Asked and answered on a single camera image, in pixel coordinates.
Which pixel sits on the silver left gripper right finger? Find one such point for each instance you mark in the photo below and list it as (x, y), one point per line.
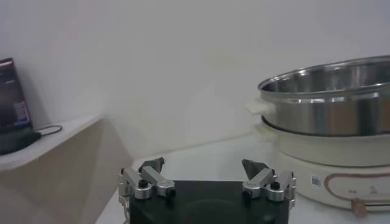
(259, 179)

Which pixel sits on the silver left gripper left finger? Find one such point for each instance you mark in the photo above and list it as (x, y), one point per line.
(155, 179)

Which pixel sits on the stainless steel steamer basket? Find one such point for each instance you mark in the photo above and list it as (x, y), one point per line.
(329, 115)

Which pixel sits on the cream electric cooker base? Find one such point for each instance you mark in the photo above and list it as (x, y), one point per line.
(304, 152)

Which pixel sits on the white side table with pouch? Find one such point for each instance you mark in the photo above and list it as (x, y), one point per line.
(61, 170)

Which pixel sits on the dark screen device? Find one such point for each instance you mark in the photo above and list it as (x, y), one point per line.
(12, 97)

